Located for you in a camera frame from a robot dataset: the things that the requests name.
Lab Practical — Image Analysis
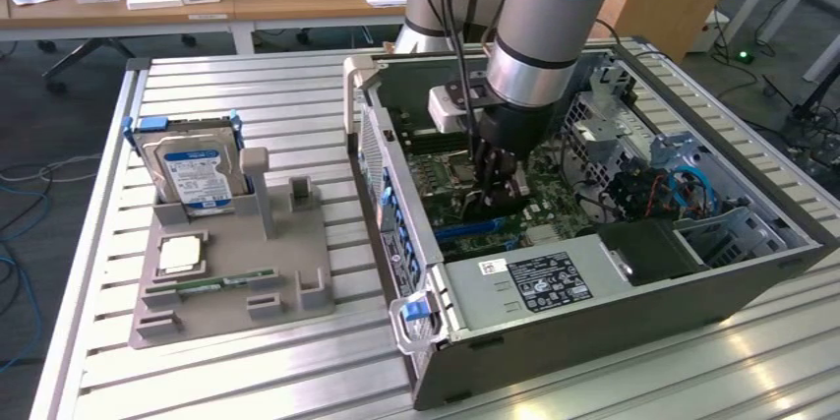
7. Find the hard disk with blue label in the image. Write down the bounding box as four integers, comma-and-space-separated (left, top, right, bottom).
122, 112, 258, 218

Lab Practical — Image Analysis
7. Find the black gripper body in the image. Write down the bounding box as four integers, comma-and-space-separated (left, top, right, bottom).
475, 102, 557, 159

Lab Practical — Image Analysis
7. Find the blue wire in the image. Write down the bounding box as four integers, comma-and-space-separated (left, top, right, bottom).
667, 165, 722, 218

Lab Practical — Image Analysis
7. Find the tall perforated metal disk bay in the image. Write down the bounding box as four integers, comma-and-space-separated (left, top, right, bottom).
559, 63, 659, 198

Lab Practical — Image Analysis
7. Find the low silver disk bay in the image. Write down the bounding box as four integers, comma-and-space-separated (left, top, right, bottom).
674, 207, 791, 268

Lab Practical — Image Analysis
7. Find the silver CPU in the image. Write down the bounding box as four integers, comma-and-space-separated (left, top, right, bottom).
159, 236, 207, 274

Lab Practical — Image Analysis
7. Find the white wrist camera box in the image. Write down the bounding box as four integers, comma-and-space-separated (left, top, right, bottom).
426, 85, 486, 136

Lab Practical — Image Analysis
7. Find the black chair base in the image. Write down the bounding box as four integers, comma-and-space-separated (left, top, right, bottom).
39, 33, 201, 94

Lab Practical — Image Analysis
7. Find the grey power supply unit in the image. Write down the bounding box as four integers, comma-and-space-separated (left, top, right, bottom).
443, 235, 635, 333

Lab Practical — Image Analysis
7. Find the black cable behind case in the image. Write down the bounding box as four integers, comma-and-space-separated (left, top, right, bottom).
593, 18, 653, 56

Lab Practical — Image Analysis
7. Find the CPU socket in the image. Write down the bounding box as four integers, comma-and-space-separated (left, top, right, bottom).
445, 150, 482, 191

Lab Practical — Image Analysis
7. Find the grey parts rack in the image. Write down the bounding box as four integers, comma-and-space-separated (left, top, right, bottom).
129, 146, 341, 351

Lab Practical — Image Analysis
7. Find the green RAM stick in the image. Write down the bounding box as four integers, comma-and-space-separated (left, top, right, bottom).
147, 270, 278, 294

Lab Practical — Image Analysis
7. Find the open dark PC case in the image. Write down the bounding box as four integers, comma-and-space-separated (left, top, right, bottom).
342, 37, 839, 413

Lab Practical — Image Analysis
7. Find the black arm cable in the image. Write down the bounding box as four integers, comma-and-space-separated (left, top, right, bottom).
417, 0, 483, 147

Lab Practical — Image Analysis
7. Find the green motherboard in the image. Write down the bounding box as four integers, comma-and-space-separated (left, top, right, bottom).
386, 109, 603, 264

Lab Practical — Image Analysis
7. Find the white floor cable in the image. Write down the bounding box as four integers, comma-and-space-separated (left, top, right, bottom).
0, 152, 106, 184

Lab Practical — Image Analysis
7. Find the blue floor cable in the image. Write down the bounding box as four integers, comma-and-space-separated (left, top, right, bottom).
0, 182, 49, 370

